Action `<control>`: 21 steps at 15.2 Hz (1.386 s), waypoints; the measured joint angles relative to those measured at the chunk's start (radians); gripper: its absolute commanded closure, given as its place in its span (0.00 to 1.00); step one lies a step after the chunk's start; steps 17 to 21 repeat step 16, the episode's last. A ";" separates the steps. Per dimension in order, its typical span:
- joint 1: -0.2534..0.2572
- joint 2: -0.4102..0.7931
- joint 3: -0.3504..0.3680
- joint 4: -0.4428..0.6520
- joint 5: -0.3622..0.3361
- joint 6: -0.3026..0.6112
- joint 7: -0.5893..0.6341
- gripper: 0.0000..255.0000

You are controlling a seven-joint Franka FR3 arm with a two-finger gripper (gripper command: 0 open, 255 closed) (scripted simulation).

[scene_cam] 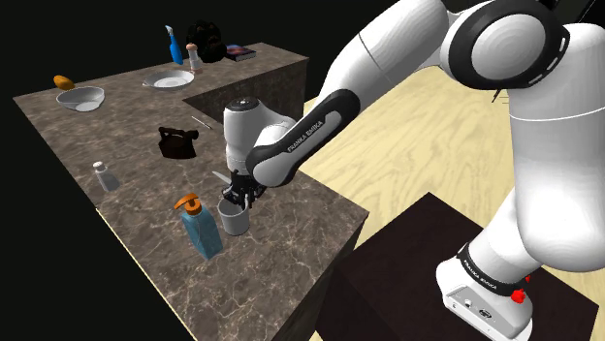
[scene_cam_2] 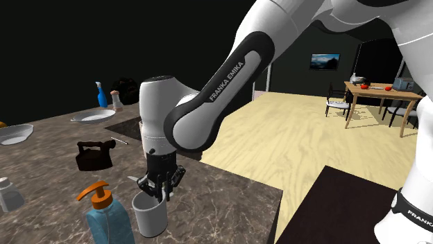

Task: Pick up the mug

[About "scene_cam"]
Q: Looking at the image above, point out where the white pepper mill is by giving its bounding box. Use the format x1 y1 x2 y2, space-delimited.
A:
185 42 205 75

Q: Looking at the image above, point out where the black furry toy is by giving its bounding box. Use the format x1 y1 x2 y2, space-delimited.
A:
185 19 226 65

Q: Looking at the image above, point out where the blue spray bottle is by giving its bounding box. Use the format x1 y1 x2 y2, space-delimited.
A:
164 24 184 66

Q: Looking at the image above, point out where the dark robot stand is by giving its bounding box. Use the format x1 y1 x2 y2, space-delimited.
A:
314 191 600 341

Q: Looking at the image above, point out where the grey cup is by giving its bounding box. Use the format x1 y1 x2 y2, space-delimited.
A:
216 196 251 236

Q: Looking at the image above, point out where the blue soap dispenser orange pump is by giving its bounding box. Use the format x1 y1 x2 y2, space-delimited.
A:
174 193 224 262

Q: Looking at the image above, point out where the dark brown kettle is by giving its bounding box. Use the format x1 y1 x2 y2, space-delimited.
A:
157 125 200 160

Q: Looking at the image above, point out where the orange bread loaf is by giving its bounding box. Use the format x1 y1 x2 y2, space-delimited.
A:
52 74 77 92

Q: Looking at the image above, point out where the white plate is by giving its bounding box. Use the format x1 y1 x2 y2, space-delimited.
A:
142 69 196 91

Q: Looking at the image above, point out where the white bowl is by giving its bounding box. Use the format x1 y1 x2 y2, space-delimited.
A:
55 86 106 113

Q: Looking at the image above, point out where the glass salt shaker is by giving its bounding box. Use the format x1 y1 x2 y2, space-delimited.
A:
92 161 121 193

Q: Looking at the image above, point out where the dark book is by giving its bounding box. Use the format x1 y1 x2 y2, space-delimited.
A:
224 44 257 63

